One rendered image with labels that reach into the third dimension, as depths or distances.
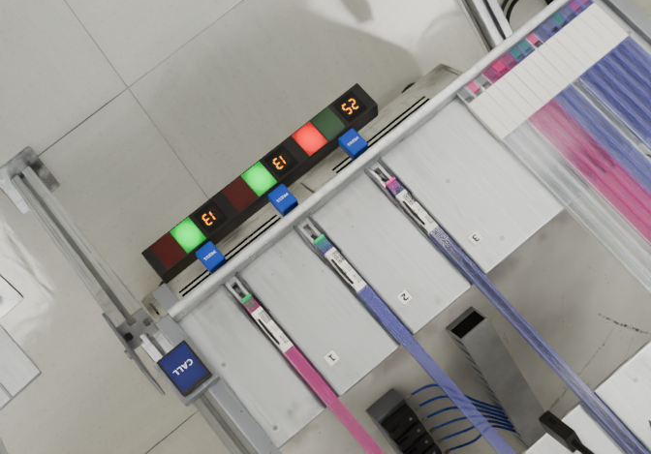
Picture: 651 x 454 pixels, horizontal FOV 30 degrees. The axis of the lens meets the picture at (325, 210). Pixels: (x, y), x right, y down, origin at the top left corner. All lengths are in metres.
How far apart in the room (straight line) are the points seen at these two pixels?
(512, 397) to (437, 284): 0.41
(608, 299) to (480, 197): 0.49
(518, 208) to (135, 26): 0.87
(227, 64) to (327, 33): 0.20
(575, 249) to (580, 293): 0.08
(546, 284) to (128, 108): 0.78
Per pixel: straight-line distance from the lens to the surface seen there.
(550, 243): 1.78
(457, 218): 1.44
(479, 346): 1.72
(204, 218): 1.47
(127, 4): 2.07
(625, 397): 1.41
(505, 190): 1.46
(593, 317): 1.89
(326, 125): 1.50
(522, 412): 1.82
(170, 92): 2.12
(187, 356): 1.37
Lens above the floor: 1.96
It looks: 58 degrees down
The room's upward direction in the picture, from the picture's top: 126 degrees clockwise
